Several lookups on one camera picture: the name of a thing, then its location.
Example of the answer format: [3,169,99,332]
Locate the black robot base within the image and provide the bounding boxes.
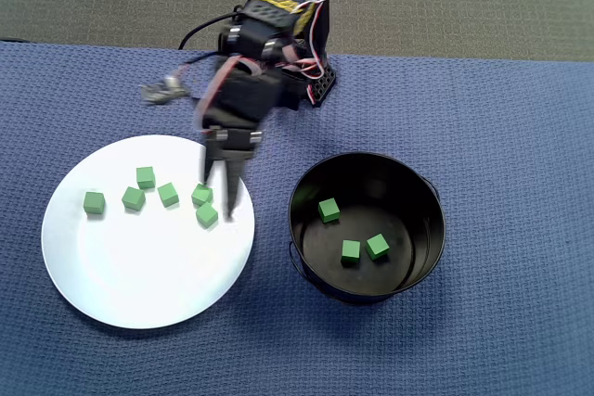
[278,38,339,110]

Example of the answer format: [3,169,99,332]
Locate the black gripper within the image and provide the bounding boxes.
[198,57,301,222]

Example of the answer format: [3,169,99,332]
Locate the black power cable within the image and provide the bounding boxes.
[178,8,245,52]

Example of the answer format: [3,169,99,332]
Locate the white round plate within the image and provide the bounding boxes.
[40,134,256,330]

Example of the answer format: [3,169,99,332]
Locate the blue woven cloth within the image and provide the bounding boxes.
[0,41,594,396]

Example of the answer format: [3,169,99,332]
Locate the black camera cable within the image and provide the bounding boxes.
[178,50,228,80]

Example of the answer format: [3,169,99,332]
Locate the black metal bucket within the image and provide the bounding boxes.
[287,150,446,305]

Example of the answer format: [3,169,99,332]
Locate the camera circuit board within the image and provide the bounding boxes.
[138,69,191,105]

